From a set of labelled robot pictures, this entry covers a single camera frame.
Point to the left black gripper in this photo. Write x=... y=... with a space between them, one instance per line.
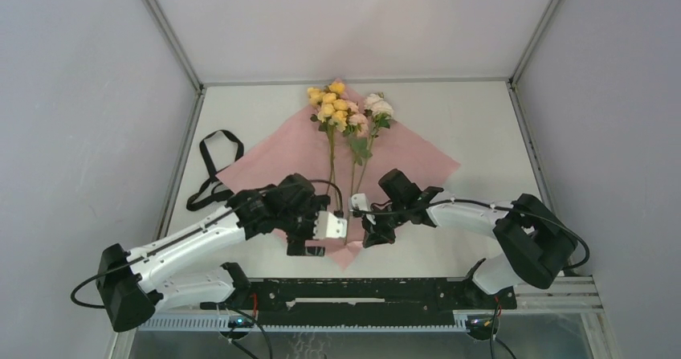
x=296 y=243

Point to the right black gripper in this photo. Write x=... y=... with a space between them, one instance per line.
x=374 y=233

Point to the pink wrapping paper sheet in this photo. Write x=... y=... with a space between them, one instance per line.
x=296 y=146

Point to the pink fake flower stem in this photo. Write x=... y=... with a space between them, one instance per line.
x=358 y=132

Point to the white fake flower stem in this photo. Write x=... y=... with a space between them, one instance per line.
x=380 y=113

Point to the yellow fake flower stem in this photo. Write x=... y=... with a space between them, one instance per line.
x=331 y=113

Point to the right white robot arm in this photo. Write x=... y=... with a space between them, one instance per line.
x=535 y=245

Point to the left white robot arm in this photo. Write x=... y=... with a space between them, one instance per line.
x=132 y=285

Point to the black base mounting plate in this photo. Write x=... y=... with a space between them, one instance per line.
x=400 y=301

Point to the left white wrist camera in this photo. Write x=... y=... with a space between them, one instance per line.
x=329 y=226

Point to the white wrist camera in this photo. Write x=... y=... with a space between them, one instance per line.
x=329 y=226
x=358 y=203

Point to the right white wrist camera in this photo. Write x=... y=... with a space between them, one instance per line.
x=358 y=203

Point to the white cable duct strip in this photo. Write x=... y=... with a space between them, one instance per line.
x=214 y=323

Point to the aluminium frame rail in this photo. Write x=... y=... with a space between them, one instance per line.
x=173 y=42

